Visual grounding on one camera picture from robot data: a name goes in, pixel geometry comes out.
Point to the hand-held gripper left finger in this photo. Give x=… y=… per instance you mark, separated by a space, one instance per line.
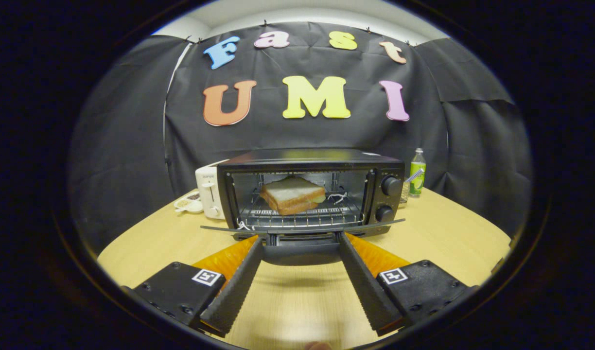
x=236 y=294

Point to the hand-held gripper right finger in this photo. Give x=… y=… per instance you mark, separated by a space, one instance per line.
x=370 y=294

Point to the toasted sandwich with lettuce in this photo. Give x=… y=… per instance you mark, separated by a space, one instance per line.
x=292 y=194

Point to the black toaster oven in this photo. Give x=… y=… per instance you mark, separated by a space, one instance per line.
x=302 y=156

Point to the white pop-up toaster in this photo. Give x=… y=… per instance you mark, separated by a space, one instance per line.
x=207 y=192

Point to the small white dish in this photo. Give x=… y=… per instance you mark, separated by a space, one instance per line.
x=189 y=204

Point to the clear ribbed glass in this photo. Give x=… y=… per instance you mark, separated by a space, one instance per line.
x=405 y=192

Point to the green label drink bottle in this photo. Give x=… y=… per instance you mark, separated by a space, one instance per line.
x=417 y=177

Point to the black backdrop cloth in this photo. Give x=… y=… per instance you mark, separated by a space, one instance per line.
x=297 y=136

